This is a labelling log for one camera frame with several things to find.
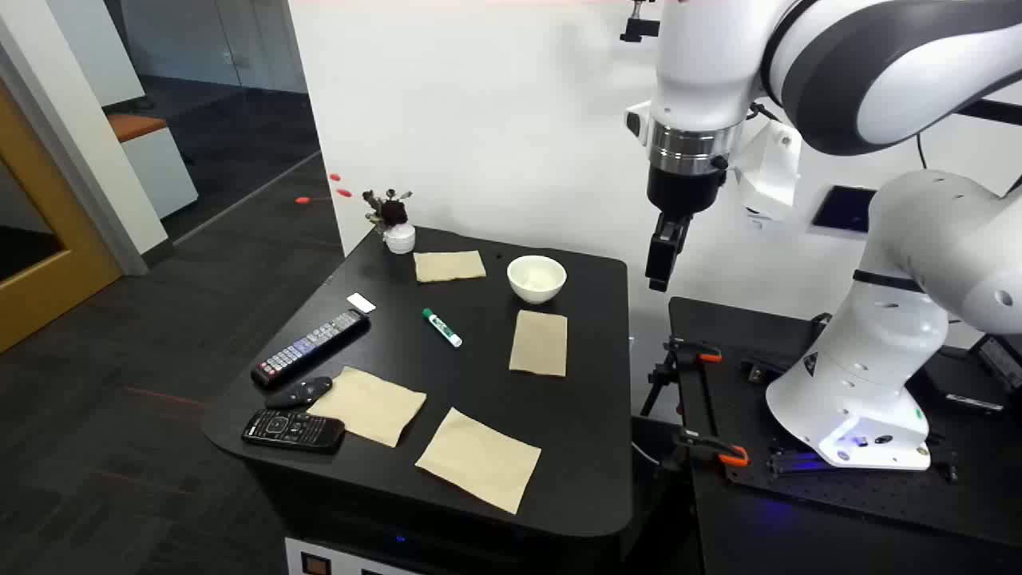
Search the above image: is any tan cloth near cup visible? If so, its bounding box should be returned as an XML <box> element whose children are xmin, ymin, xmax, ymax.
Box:
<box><xmin>410</xmin><ymin>245</ymin><xmax>493</xmax><ymax>288</ymax></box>

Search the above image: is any tan cloth front left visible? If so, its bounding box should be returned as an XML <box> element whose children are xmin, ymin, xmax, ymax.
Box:
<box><xmin>303</xmin><ymin>364</ymin><xmax>433</xmax><ymax>451</ymax></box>

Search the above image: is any small black remote control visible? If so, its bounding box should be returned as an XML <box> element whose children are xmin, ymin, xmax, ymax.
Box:
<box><xmin>263</xmin><ymin>374</ymin><xmax>336</xmax><ymax>415</ymax></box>

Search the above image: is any black rounded table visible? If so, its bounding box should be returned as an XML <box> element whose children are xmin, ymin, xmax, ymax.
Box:
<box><xmin>198</xmin><ymin>222</ymin><xmax>638</xmax><ymax>575</ymax></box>

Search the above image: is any white bench with orange cushion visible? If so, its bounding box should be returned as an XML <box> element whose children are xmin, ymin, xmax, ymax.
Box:
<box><xmin>103</xmin><ymin>109</ymin><xmax>201</xmax><ymax>222</ymax></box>

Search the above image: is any wide black remote control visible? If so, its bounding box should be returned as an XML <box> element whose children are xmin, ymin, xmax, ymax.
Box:
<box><xmin>241</xmin><ymin>406</ymin><xmax>350</xmax><ymax>455</ymax></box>

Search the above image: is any white ceramic bowl mug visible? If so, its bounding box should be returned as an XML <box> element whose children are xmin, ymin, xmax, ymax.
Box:
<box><xmin>505</xmin><ymin>253</ymin><xmax>571</xmax><ymax>308</ymax></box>

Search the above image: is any orange handled clamp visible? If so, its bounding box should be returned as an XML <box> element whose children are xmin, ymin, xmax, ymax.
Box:
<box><xmin>663</xmin><ymin>334</ymin><xmax>728</xmax><ymax>374</ymax></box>
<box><xmin>676</xmin><ymin>429</ymin><xmax>753</xmax><ymax>473</ymax></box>

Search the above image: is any tan cloth by bowl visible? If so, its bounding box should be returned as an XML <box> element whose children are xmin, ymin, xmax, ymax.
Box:
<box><xmin>505</xmin><ymin>305</ymin><xmax>571</xmax><ymax>381</ymax></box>

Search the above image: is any wooden door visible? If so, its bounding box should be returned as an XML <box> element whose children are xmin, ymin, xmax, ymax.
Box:
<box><xmin>0</xmin><ymin>81</ymin><xmax>128</xmax><ymax>355</ymax></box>

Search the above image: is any green and white marker pen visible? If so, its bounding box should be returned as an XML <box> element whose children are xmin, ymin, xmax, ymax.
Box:
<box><xmin>419</xmin><ymin>303</ymin><xmax>466</xmax><ymax>350</ymax></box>

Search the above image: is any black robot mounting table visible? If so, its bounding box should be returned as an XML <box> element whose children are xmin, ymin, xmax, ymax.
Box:
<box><xmin>667</xmin><ymin>294</ymin><xmax>1022</xmax><ymax>575</ymax></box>

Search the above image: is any dark wall screen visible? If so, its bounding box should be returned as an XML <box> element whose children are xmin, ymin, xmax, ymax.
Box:
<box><xmin>813</xmin><ymin>183</ymin><xmax>878</xmax><ymax>237</ymax></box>

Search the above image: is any long remote with coloured buttons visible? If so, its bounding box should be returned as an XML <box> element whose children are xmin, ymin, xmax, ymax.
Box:
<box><xmin>248</xmin><ymin>305</ymin><xmax>374</xmax><ymax>388</ymax></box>

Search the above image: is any black overhead camera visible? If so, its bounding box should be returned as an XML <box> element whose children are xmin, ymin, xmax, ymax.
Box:
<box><xmin>621</xmin><ymin>0</ymin><xmax>665</xmax><ymax>43</ymax></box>

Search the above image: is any small white vase with plant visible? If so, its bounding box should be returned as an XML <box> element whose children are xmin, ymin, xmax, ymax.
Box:
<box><xmin>361</xmin><ymin>184</ymin><xmax>419</xmax><ymax>258</ymax></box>

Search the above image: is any tan cloth front right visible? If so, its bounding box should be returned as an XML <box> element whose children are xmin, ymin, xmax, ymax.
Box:
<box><xmin>411</xmin><ymin>406</ymin><xmax>545</xmax><ymax>518</ymax></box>

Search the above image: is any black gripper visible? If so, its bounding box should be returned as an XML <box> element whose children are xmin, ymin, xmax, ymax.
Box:
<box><xmin>642</xmin><ymin>156</ymin><xmax>734</xmax><ymax>294</ymax></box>

